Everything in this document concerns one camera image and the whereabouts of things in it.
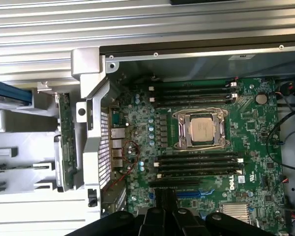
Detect green GPU card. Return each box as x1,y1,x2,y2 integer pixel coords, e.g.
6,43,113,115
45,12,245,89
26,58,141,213
55,92,78,193

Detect blue expansion slot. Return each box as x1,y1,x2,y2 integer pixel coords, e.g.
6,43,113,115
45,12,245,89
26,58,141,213
175,192,202,199

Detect long black expansion slot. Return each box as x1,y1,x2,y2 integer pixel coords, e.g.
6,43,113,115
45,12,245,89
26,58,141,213
148,180,200,189

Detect silver finned heatsink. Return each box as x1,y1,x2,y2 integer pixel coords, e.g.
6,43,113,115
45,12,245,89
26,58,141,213
221,203,251,224

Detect black RAM slot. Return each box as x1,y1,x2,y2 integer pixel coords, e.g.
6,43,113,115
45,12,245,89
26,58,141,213
158,151,239,160
157,163,239,172
156,169,243,179
154,157,244,167
149,93,238,103
148,82,237,92
159,88,233,96
157,98,233,108

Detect black case latch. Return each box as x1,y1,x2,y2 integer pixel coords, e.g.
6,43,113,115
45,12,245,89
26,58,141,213
88,188,98,207

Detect silver rear port block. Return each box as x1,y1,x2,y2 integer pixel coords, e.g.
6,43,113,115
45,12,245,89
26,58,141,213
109,106,126,168

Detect silver CPU in socket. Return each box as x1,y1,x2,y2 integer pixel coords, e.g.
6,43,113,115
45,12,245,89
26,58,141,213
173,108,230,150

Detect grey metal PC case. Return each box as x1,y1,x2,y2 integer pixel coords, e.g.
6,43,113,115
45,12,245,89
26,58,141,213
70,36,295,236

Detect green Dell motherboard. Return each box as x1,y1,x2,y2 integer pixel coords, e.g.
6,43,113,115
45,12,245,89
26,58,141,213
109,77,292,236

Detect white parts rack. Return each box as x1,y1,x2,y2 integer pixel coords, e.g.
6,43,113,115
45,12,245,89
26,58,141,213
0,81,87,196

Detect silver coin battery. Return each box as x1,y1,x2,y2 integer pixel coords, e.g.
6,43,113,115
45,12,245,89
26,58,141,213
255,92,268,105

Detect white label sticker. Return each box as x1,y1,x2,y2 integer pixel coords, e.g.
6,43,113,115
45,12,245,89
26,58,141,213
229,54,256,61

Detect disk with blue carrier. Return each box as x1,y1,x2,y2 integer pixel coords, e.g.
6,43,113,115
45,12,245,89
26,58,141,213
0,78,30,109

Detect wire locking lever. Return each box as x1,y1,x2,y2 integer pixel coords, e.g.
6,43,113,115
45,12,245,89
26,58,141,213
174,141,231,151
173,107,229,118

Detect thin red wire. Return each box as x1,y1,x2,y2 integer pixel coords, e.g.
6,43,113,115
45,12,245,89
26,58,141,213
102,140,141,192

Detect black looped cable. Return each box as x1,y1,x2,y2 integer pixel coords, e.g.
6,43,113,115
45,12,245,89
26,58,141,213
265,108,295,174

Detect red and black wire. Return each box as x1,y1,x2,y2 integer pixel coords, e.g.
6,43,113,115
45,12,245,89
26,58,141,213
225,76,239,88

